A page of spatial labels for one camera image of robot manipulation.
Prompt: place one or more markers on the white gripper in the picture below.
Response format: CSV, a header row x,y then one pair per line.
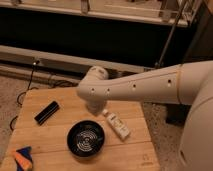
x,y
96,107

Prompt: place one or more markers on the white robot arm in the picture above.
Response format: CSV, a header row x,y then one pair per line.
x,y
189,84

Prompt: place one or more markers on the white tube bottle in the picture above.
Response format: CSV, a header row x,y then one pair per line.
x,y
116,124

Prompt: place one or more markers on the black bowl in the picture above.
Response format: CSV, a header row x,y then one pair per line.
x,y
85,139

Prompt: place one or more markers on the black rectangular box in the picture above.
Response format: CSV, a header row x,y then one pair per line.
x,y
46,112

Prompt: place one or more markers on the metal pole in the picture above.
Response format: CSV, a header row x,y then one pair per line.
x,y
159,63

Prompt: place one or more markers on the orange and blue sponge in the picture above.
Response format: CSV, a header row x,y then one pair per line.
x,y
23,159

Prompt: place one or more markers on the wooden shelf frame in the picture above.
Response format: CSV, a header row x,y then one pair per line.
x,y
162,12

